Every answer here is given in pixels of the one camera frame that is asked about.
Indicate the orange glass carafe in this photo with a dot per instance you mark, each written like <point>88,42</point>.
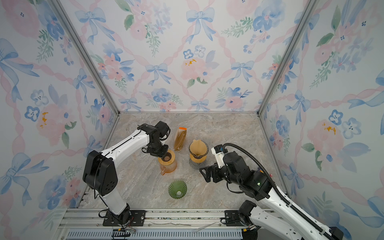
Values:
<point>168,169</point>

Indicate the orange coffee filter pack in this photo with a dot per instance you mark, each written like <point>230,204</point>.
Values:
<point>180,138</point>

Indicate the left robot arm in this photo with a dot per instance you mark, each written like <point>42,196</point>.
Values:
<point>100,173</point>

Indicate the brown paper coffee filter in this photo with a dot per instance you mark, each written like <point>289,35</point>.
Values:
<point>198,147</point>

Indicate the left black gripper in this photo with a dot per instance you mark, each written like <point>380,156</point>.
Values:
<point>161,155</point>

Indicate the grey glass dripper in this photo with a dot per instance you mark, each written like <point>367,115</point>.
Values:
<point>198,151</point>

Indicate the wooden ring dripper holder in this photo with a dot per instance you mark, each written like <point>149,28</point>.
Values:
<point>198,159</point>

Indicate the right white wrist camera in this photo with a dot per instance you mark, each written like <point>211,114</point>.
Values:
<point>219,154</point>

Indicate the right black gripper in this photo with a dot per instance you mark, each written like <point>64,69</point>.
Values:
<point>209,169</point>

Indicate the grey glass carafe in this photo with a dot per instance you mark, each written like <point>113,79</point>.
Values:
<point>197,166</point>

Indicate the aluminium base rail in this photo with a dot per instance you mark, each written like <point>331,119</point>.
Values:
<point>159,224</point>

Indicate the green glass dripper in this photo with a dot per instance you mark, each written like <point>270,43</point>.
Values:
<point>177,189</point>

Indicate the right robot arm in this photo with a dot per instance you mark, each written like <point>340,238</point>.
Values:
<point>269,208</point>

